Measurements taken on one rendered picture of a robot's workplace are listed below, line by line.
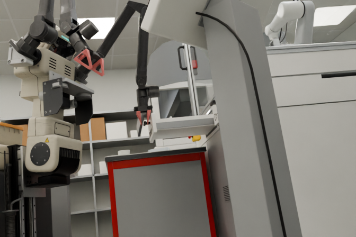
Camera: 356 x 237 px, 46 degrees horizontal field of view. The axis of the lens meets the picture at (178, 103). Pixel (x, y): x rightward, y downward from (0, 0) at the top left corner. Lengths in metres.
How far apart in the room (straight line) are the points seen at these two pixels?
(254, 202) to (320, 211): 0.74
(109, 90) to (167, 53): 3.48
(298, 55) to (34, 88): 1.24
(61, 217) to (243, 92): 1.67
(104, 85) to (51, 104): 4.85
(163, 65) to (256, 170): 2.20
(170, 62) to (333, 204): 1.85
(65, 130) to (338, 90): 1.28
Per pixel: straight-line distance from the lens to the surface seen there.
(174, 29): 1.33
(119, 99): 6.68
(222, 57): 1.28
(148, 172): 2.38
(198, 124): 2.21
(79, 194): 6.41
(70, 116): 6.11
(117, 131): 6.07
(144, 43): 2.25
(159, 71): 3.26
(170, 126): 2.19
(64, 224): 2.61
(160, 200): 2.37
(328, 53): 2.09
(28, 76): 2.08
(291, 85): 1.94
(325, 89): 2.01
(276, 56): 1.97
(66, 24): 1.83
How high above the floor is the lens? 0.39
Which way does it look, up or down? 15 degrees up
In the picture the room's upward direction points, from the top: 7 degrees counter-clockwise
